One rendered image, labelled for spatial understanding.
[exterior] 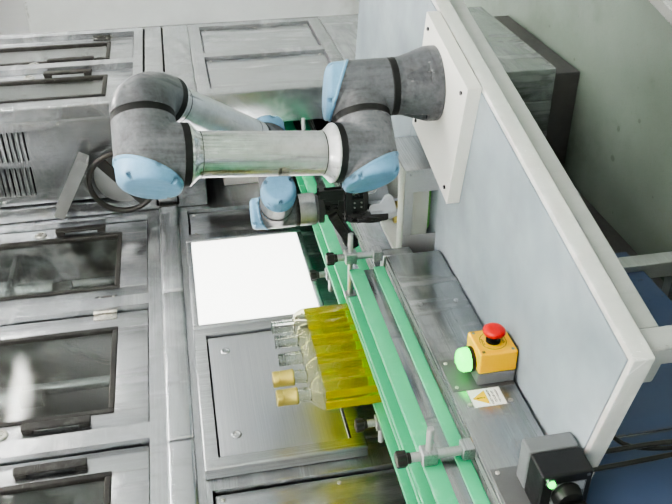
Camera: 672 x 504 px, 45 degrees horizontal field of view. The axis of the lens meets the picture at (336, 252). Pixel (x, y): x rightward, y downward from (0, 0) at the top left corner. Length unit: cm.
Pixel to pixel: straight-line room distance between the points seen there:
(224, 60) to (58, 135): 61
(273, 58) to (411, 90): 122
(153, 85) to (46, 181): 119
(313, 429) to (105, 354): 61
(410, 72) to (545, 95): 120
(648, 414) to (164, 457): 96
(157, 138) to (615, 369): 83
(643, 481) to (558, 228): 43
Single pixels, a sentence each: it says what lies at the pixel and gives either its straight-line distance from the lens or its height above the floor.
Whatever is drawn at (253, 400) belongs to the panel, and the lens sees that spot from 186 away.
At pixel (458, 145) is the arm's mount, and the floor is 77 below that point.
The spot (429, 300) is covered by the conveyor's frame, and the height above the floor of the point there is 83.
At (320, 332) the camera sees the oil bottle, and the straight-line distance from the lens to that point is 178.
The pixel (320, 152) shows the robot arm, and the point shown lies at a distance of 153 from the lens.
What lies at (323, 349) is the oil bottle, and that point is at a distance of 174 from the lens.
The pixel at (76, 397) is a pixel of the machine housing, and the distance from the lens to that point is 202.
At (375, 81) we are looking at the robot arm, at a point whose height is 91.
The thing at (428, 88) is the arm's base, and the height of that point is 81.
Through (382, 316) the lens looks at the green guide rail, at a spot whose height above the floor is 93.
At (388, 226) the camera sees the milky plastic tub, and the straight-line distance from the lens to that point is 197.
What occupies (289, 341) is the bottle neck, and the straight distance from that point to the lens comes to 179.
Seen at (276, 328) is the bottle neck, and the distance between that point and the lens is 184.
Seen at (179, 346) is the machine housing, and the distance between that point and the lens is 203.
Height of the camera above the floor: 128
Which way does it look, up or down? 9 degrees down
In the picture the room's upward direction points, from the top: 96 degrees counter-clockwise
